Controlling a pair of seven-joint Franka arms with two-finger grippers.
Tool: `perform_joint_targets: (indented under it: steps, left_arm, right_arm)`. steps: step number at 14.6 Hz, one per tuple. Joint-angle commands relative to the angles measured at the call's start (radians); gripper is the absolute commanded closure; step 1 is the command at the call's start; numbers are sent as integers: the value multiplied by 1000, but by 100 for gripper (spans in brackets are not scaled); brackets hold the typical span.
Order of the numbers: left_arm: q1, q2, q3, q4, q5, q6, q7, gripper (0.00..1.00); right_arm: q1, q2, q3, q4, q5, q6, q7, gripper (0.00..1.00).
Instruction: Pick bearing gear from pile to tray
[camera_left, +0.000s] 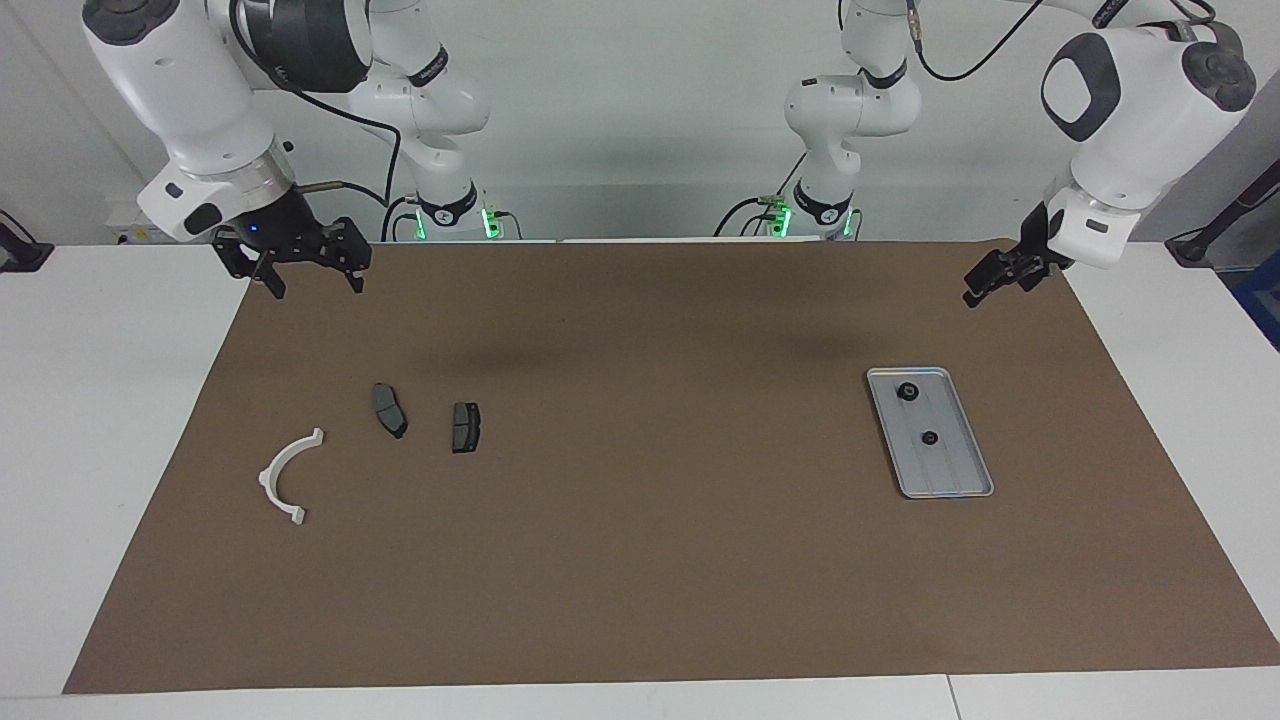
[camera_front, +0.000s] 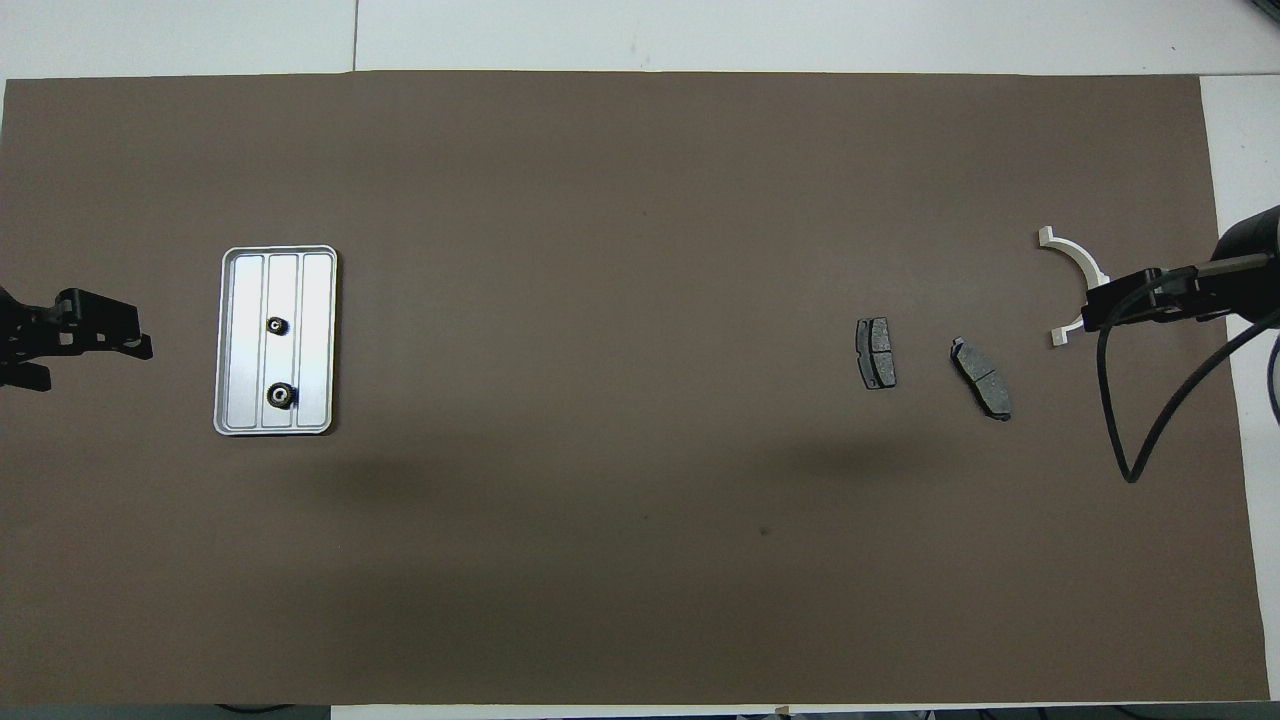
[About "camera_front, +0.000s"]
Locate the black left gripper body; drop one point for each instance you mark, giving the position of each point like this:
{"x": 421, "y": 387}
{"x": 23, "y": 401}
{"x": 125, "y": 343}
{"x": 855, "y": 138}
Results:
{"x": 25, "y": 325}

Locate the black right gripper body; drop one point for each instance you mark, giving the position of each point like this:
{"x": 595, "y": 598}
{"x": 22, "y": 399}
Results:
{"x": 1250, "y": 250}

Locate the small black bearing gear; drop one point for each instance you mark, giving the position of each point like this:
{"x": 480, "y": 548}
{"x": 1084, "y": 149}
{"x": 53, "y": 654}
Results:
{"x": 277, "y": 325}

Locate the large black bearing gear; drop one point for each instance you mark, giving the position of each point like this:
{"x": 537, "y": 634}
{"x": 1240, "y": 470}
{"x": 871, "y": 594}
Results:
{"x": 281, "y": 396}

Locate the silver metal tray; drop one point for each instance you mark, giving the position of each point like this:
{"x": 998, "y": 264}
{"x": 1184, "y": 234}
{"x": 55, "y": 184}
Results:
{"x": 315, "y": 340}

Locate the long curved grey brake pad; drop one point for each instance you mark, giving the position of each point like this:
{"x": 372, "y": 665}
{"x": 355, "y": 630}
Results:
{"x": 982, "y": 380}

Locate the short rectangular grey brake pad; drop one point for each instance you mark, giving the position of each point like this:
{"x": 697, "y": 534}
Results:
{"x": 877, "y": 352}

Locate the brown table mat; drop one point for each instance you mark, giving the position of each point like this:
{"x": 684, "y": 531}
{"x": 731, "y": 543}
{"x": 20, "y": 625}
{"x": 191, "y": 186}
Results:
{"x": 640, "y": 550}

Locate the white curved plastic bracket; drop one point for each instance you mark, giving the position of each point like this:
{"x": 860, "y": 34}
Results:
{"x": 1085, "y": 262}

